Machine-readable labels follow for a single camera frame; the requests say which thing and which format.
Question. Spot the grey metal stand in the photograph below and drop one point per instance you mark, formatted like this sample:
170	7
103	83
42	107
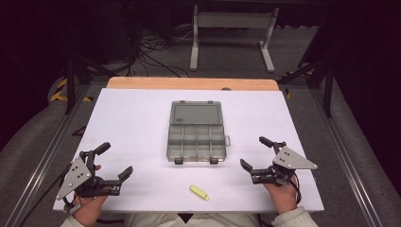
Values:
233	20

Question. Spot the wooden table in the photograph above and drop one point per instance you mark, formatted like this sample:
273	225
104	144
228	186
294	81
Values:
189	83

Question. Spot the small yellow plastic piece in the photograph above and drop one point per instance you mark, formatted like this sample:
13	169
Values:
199	193

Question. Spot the white board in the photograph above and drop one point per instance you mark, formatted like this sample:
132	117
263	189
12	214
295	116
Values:
142	126

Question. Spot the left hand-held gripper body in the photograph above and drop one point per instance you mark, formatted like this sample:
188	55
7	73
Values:
75	176

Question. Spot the aluminium rail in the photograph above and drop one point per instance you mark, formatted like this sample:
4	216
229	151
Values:
41	167
346	157

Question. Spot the clear grey compartment box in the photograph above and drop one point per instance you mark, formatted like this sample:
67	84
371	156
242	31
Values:
196	135

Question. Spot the black triangular bracket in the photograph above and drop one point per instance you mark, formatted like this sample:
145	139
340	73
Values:
79	131

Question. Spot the black metal frame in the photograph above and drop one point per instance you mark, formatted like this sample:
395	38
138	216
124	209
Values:
327	88
71	85

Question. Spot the person's right hand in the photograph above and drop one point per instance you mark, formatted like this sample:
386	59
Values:
282	197

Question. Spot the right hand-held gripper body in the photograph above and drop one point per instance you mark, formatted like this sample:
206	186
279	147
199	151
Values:
291	160

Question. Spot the yellow black hazard tape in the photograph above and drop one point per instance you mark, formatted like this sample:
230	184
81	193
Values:
60	94
288	75

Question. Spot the person's light clothing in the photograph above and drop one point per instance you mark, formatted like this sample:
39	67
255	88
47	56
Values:
189	220

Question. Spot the person's left hand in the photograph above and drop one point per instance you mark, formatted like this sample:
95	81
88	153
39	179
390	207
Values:
90	209

